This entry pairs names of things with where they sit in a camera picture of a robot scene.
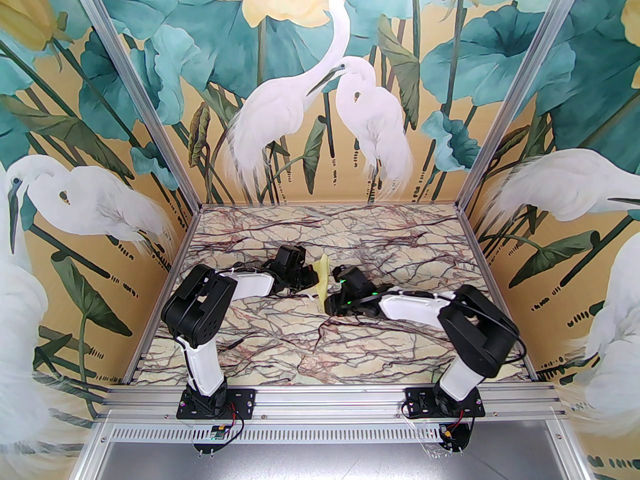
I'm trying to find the aluminium frame crossbar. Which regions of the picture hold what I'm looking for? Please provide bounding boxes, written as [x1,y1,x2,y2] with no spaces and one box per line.
[95,382,572,423]

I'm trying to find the red black wire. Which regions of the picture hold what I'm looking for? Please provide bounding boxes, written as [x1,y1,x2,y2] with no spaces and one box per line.
[220,401,247,440]
[440,410,481,441]

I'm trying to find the aluminium frame post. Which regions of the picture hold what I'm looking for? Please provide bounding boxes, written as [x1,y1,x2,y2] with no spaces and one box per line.
[65,0,205,209]
[456,0,587,209]

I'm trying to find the pale yellow paper sheet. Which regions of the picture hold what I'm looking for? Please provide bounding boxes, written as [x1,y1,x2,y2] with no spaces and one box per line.
[312,253,334,313]

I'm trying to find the aluminium table side rail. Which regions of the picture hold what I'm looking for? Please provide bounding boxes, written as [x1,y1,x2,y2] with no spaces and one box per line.
[457,205,540,383]
[120,205,203,385]

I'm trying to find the grey metal sheet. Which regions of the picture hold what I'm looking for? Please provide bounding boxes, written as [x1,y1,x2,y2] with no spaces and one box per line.
[75,440,593,480]

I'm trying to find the perforated metal strip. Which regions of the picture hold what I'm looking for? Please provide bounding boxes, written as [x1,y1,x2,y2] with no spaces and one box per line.
[97,422,568,445]

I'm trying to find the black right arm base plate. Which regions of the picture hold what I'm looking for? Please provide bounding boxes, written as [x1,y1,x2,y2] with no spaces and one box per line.
[403,387,487,419]

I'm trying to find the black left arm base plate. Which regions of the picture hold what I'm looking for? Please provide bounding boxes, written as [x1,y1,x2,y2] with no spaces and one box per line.
[177,389,257,420]

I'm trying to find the black mounting bracket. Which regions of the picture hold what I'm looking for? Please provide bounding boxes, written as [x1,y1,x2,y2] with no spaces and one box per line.
[439,420,476,455]

